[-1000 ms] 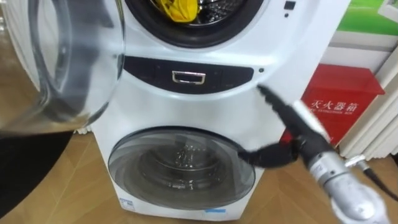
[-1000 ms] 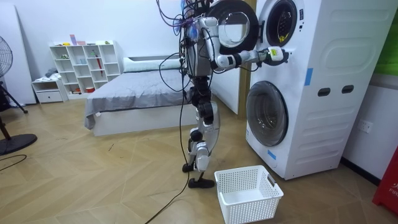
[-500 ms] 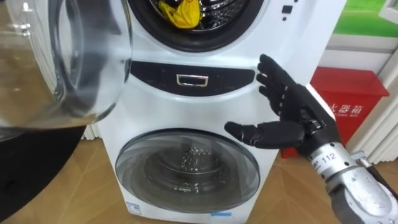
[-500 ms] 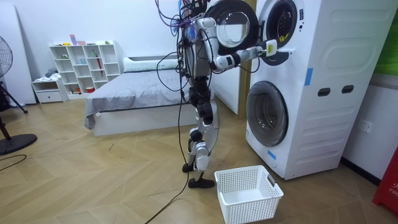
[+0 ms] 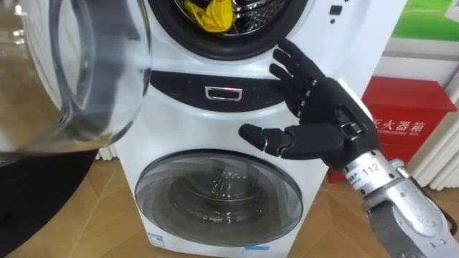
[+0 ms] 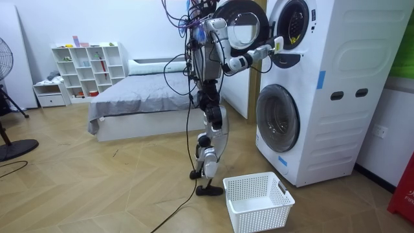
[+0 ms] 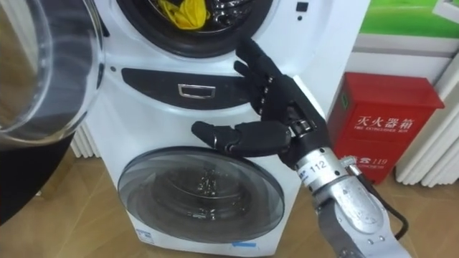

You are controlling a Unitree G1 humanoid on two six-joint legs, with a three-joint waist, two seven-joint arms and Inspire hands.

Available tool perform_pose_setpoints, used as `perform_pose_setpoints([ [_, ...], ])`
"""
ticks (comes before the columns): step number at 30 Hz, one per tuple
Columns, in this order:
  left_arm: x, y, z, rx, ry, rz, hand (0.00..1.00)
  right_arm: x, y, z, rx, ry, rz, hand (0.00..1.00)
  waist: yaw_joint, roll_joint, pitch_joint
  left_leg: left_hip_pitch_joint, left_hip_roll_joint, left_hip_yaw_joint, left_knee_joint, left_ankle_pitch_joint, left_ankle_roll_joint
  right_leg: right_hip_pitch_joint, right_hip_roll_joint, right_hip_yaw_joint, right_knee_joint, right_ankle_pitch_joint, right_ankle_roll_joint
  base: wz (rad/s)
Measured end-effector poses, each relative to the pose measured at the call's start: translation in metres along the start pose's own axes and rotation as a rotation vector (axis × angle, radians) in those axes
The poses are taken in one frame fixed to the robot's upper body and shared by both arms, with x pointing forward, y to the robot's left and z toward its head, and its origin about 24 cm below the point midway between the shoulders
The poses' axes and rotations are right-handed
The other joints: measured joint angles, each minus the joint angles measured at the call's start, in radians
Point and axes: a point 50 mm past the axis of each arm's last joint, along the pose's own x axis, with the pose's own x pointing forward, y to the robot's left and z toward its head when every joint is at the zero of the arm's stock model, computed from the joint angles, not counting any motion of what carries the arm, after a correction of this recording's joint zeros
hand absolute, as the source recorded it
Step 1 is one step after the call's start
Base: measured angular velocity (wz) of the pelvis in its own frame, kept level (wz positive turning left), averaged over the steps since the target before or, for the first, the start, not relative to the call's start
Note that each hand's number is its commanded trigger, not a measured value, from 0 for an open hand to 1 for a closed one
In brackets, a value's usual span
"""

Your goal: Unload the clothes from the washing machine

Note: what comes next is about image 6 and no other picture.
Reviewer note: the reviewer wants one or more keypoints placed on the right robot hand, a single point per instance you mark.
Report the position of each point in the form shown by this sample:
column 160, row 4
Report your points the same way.
column 278, row 44

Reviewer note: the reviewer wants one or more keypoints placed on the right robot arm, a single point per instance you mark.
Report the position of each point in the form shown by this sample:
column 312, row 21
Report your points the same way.
column 223, row 35

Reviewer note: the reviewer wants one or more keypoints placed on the red bowl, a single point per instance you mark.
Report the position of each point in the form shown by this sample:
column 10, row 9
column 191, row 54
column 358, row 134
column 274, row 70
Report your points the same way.
column 93, row 93

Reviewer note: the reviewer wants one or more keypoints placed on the white wall socket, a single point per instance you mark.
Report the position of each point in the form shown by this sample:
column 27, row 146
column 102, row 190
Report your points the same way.
column 379, row 131

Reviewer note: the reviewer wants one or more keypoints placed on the robot legs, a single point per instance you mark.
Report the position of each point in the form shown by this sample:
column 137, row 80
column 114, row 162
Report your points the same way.
column 216, row 142

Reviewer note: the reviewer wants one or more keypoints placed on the white plastic laundry basket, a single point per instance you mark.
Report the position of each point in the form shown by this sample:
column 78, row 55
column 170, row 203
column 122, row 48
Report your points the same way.
column 258, row 207

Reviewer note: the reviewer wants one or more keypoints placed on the round washing machine door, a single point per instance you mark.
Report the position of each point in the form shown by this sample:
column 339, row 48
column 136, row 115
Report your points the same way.
column 249, row 26

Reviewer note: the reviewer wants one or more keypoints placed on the robot body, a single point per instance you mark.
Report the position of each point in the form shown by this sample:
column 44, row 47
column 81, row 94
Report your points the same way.
column 207, row 61

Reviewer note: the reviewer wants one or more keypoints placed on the grey bed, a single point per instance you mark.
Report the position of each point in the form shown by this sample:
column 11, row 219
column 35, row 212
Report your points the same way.
column 142, row 94

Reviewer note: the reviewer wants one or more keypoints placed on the black standing fan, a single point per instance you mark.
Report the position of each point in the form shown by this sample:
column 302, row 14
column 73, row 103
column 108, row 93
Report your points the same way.
column 16, row 149

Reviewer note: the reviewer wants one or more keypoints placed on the red box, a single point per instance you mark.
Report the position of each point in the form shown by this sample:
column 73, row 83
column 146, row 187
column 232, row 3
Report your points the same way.
column 404, row 194

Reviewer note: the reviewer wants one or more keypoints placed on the pile of clothes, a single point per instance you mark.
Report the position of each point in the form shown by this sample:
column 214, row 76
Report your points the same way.
column 53, row 77

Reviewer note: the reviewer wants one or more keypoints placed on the red stick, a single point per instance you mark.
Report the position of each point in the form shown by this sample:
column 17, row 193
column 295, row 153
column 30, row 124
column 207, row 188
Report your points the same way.
column 103, row 66

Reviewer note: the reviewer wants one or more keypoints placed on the black tripod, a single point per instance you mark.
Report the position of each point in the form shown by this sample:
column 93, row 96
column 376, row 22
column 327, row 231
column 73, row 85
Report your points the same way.
column 14, row 105

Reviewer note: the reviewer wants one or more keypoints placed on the green wall board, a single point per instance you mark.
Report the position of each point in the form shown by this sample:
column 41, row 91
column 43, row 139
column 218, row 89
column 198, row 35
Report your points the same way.
column 404, row 55

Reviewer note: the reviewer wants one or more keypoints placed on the green soft toy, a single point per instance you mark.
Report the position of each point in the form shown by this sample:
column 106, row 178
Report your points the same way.
column 67, row 59

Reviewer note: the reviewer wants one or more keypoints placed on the yellow item in drum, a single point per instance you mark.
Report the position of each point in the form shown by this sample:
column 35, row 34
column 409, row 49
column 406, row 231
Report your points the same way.
column 293, row 40

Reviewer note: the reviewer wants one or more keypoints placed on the white cube shelf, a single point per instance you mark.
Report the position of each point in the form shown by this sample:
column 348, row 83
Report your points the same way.
column 87, row 71

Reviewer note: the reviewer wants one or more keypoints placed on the white nightstand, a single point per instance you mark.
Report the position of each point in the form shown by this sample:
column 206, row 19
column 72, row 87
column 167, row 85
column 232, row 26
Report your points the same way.
column 51, row 95

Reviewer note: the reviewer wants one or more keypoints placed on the white washing machine tower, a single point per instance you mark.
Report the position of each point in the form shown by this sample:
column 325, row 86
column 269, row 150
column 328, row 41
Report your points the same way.
column 339, row 97

